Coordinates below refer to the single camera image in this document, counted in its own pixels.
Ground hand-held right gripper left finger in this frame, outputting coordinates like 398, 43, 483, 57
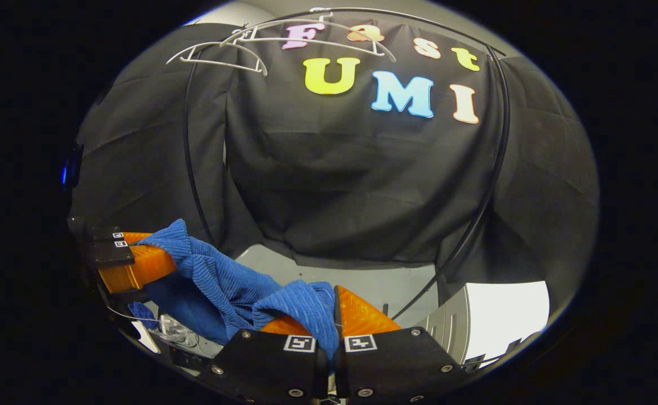
200, 314, 330, 402

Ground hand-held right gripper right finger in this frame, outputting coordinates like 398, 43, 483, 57
333, 285, 468, 402

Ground blue corduroy jacket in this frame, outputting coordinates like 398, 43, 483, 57
128, 219, 341, 361

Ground white clothes hanger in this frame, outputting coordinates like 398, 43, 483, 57
219, 19, 397, 62
166, 40, 268, 77

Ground black clothes rack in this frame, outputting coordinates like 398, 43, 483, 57
183, 7, 511, 321

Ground grey ribbed panel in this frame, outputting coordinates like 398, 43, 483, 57
419, 287, 470, 366

